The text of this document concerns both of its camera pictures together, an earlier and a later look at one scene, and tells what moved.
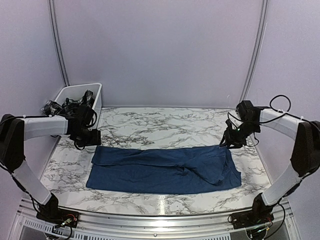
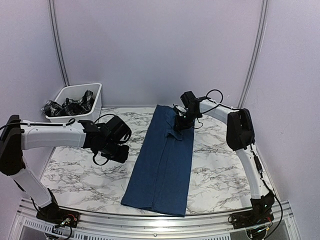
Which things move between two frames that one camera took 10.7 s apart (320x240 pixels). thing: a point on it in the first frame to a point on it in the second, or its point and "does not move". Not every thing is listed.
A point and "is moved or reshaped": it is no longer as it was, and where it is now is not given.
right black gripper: [231, 140] to [180, 126]
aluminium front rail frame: [286, 226] does not move
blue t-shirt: [162, 170] is moved or reshaped
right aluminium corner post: [257, 51] does not move
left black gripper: [95, 140] to [122, 157]
